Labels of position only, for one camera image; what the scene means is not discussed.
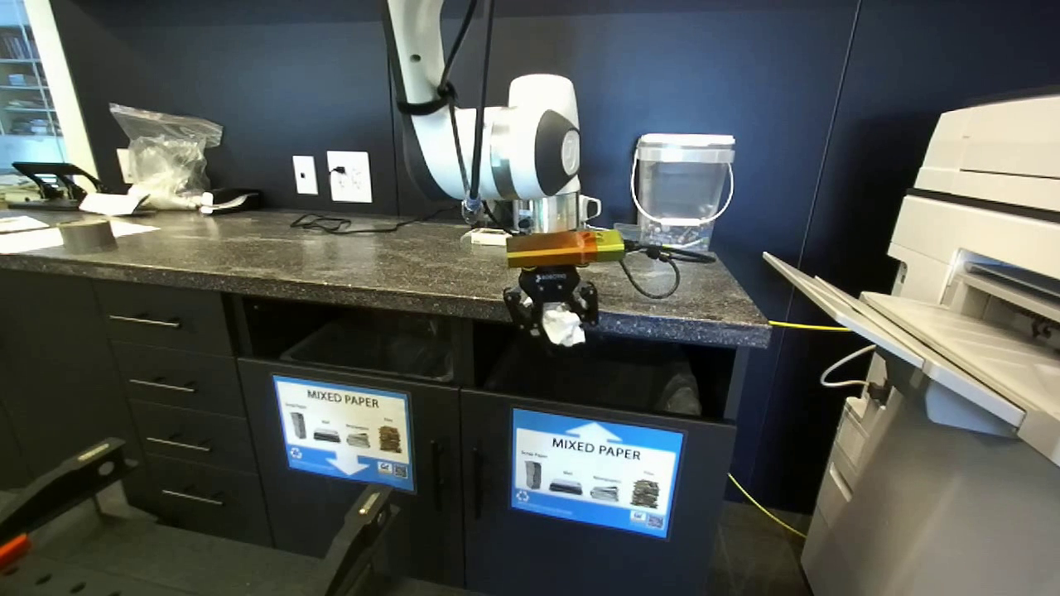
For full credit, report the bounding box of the drawer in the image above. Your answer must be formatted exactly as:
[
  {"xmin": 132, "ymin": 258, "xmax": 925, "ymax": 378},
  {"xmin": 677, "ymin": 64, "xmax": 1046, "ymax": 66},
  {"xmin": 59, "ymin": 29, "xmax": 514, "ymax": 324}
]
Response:
[
  {"xmin": 92, "ymin": 279, "xmax": 234, "ymax": 358},
  {"xmin": 111, "ymin": 340, "xmax": 246, "ymax": 418},
  {"xmin": 144, "ymin": 456, "xmax": 273, "ymax": 548},
  {"xmin": 128, "ymin": 401, "xmax": 258, "ymax": 473}
]

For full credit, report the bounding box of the white wall socket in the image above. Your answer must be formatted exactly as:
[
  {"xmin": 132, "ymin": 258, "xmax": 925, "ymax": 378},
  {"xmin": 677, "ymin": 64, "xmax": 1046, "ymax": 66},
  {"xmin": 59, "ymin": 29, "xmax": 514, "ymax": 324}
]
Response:
[{"xmin": 326, "ymin": 150, "xmax": 373, "ymax": 204}]

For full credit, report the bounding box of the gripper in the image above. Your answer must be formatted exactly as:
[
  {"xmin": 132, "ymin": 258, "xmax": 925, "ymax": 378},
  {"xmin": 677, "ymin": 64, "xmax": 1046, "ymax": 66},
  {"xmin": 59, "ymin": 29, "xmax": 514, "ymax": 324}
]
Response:
[{"xmin": 503, "ymin": 266, "xmax": 600, "ymax": 337}]

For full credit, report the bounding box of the large office printer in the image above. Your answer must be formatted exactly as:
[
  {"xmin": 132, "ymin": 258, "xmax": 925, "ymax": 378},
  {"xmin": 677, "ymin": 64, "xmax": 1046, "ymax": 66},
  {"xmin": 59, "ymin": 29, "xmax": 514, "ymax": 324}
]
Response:
[{"xmin": 762, "ymin": 86, "xmax": 1060, "ymax": 596}]

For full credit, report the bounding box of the cabinet door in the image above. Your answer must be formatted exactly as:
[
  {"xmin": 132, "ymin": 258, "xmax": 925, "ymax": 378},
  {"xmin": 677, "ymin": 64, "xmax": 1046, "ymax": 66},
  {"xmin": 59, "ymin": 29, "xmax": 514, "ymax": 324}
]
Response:
[
  {"xmin": 460, "ymin": 388, "xmax": 737, "ymax": 596},
  {"xmin": 238, "ymin": 357, "xmax": 462, "ymax": 584}
]

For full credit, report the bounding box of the black lined bin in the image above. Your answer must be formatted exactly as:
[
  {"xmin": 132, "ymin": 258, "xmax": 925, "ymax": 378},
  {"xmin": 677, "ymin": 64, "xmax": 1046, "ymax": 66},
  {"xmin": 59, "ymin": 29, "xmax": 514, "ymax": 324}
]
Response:
[
  {"xmin": 280, "ymin": 317, "xmax": 455, "ymax": 382},
  {"xmin": 484, "ymin": 334, "xmax": 704, "ymax": 416}
]

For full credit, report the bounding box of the white cable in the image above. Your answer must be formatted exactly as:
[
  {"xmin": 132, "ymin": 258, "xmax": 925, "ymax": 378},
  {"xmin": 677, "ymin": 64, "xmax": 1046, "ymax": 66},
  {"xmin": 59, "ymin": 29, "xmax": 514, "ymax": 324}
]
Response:
[{"xmin": 819, "ymin": 343, "xmax": 878, "ymax": 390}]

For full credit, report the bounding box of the yellow cable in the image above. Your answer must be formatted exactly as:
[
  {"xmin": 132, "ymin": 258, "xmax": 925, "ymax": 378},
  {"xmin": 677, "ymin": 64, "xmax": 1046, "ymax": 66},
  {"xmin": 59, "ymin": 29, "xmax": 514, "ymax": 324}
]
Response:
[{"xmin": 726, "ymin": 320, "xmax": 853, "ymax": 541}]

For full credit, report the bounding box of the black hole punch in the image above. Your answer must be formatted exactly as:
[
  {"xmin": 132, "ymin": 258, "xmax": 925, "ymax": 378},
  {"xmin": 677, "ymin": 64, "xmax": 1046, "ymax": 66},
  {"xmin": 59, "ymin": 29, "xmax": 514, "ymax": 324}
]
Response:
[{"xmin": 7, "ymin": 161, "xmax": 106, "ymax": 211}]

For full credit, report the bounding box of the clear plastic bag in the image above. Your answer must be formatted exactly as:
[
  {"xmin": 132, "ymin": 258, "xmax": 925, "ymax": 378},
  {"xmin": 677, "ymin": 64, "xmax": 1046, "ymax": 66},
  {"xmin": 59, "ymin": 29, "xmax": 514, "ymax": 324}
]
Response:
[{"xmin": 108, "ymin": 102, "xmax": 224, "ymax": 209}]

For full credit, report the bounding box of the shelf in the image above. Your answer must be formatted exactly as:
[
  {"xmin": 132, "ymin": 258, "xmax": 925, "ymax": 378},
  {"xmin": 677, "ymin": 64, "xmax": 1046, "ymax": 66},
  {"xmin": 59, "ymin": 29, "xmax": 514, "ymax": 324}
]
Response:
[{"xmin": 0, "ymin": 23, "xmax": 64, "ymax": 140}]

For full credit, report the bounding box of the grey tape roll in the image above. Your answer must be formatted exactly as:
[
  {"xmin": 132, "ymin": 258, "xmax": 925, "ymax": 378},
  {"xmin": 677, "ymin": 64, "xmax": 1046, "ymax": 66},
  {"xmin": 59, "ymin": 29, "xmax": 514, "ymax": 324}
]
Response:
[{"xmin": 57, "ymin": 219, "xmax": 119, "ymax": 255}]

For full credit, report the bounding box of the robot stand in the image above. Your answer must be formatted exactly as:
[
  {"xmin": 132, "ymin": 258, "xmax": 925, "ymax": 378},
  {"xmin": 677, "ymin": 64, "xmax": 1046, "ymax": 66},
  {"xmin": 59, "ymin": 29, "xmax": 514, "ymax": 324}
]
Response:
[{"xmin": 0, "ymin": 437, "xmax": 401, "ymax": 596}]

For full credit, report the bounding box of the folded white paper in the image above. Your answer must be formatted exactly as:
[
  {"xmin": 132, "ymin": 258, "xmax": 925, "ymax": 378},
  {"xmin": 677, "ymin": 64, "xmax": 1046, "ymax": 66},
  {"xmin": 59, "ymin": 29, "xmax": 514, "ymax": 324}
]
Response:
[{"xmin": 78, "ymin": 191, "xmax": 152, "ymax": 217}]

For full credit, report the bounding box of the black cable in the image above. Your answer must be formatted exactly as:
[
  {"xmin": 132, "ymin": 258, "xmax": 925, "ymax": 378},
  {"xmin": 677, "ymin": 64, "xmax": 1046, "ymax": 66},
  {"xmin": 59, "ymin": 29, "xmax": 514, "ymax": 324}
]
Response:
[{"xmin": 289, "ymin": 205, "xmax": 452, "ymax": 236}]

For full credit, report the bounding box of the blue recycling sign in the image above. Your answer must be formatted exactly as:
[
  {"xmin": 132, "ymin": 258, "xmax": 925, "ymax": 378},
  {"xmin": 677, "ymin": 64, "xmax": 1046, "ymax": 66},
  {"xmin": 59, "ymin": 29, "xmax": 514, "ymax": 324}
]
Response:
[
  {"xmin": 509, "ymin": 406, "xmax": 686, "ymax": 541},
  {"xmin": 272, "ymin": 374, "xmax": 416, "ymax": 494}
]

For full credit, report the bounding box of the clear plastic bucket with lid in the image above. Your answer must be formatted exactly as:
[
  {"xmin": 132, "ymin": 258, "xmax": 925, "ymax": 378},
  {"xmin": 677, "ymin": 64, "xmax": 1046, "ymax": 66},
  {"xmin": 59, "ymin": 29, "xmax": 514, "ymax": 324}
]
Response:
[{"xmin": 630, "ymin": 133, "xmax": 737, "ymax": 250}]

